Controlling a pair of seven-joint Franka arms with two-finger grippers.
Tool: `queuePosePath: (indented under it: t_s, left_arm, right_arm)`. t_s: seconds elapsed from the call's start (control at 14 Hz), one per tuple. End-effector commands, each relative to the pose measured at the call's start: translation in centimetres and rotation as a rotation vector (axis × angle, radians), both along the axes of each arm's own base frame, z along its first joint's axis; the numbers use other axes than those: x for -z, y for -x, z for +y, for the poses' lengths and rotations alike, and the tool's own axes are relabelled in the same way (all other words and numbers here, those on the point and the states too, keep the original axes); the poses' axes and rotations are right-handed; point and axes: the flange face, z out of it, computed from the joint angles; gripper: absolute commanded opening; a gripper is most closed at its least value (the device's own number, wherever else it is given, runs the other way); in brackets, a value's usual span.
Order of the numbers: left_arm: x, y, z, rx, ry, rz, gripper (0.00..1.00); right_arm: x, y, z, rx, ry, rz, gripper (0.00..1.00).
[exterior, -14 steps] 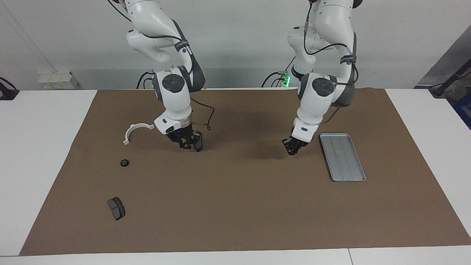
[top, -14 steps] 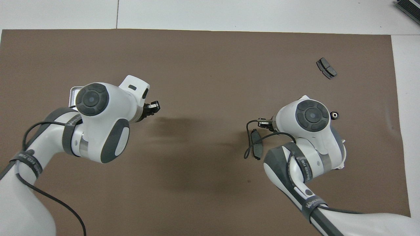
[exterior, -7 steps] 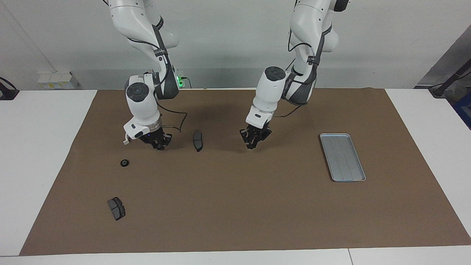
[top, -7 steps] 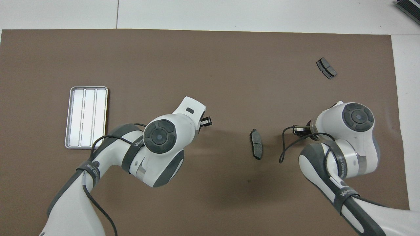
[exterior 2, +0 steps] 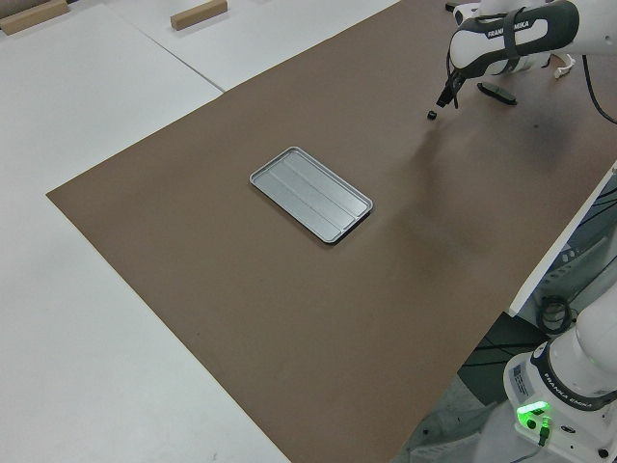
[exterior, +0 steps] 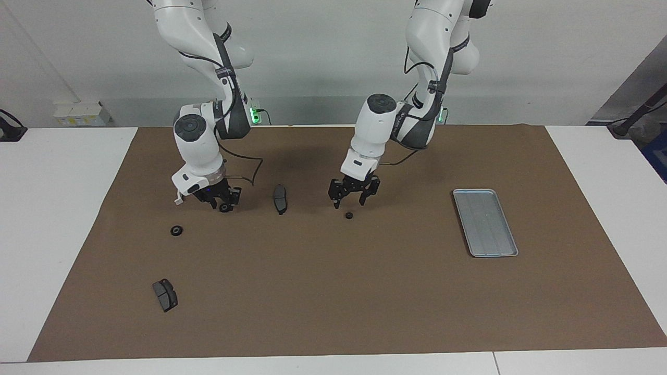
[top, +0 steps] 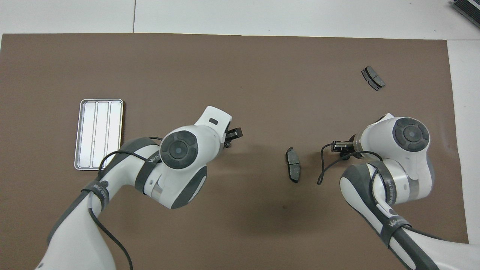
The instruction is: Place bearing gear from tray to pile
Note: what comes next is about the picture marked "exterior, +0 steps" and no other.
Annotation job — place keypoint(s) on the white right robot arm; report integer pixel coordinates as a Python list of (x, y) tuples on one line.
[(195, 146)]

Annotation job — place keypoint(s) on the wide grey brake pad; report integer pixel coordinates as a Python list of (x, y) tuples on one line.
[(165, 297)]

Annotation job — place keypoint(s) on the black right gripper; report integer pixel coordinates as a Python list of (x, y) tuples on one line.
[(213, 191)]

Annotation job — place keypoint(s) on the silver metal tray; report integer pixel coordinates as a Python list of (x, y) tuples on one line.
[(495, 245)]

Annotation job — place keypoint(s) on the blue crate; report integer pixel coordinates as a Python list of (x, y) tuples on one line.
[(657, 156)]

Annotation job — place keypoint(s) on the narrow dark brake pad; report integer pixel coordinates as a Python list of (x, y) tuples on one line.
[(280, 200)]

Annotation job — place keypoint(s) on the brown table mat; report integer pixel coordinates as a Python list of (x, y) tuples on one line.
[(338, 286)]

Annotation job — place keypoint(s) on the black stand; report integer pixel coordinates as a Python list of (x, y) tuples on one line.
[(643, 112)]

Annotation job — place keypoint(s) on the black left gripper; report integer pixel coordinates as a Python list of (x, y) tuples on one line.
[(357, 185)]

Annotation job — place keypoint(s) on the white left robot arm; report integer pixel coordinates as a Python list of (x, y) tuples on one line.
[(372, 130)]

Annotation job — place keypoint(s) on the white curved plastic bracket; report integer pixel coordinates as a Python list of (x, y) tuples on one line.
[(178, 198)]

